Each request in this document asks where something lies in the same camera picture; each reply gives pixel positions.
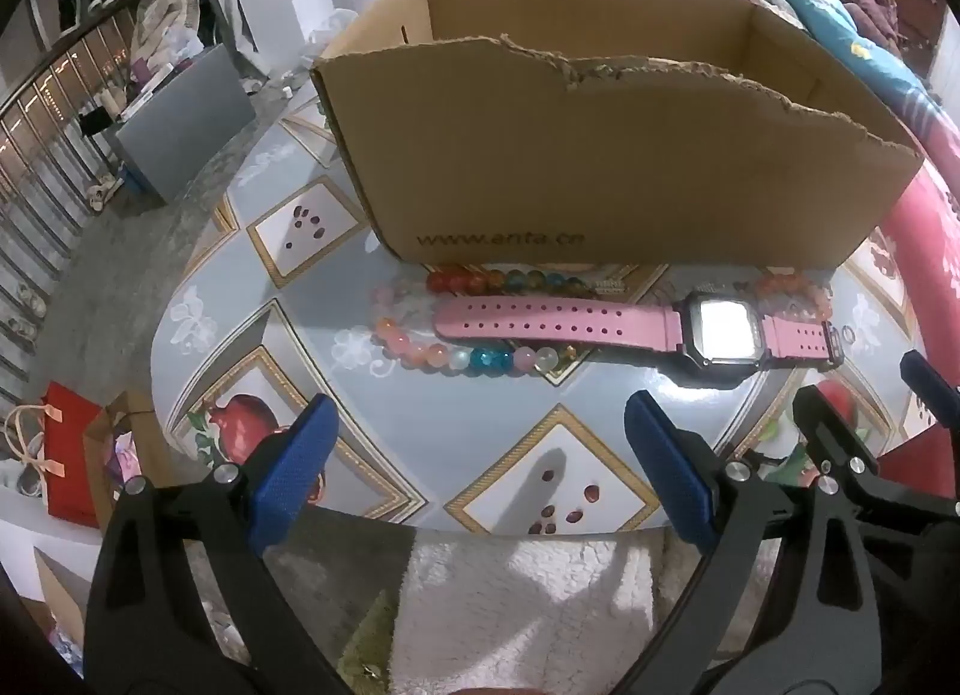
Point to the open cardboard box with clutter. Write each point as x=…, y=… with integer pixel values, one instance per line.
x=127, y=455

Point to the metal railing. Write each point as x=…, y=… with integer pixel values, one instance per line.
x=45, y=140

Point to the white fluffy rug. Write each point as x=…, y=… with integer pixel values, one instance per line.
x=517, y=612

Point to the white plastic bag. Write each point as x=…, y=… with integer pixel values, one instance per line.
x=330, y=35

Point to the blue pillow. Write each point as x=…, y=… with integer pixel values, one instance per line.
x=840, y=20

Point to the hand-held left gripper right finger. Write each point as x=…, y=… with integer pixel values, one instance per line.
x=667, y=470

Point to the red paper bag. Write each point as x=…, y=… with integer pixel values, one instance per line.
x=71, y=462

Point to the brown cardboard box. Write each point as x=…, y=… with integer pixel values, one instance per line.
x=600, y=162

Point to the beige slipper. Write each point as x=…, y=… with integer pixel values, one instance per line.
x=103, y=194

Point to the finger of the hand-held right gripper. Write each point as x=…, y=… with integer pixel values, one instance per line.
x=926, y=380
x=825, y=425

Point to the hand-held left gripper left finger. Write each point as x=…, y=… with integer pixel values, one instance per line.
x=292, y=470

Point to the pile of clothes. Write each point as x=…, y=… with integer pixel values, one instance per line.
x=176, y=16

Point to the pink floral quilt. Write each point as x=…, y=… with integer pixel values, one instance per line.
x=930, y=230

